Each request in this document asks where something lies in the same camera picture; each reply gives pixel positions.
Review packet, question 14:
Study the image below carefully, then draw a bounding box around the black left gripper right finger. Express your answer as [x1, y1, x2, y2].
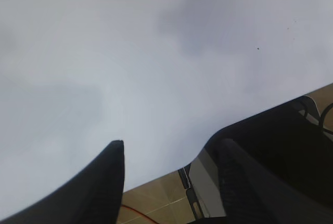
[216, 139, 332, 223]

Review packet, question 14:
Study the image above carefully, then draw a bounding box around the orange floor cable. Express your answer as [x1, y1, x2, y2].
[121, 205, 157, 224]

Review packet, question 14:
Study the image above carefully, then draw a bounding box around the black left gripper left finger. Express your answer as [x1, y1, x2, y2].
[2, 140, 124, 223]

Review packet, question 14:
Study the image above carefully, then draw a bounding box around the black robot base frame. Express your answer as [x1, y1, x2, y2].
[179, 96, 332, 223]

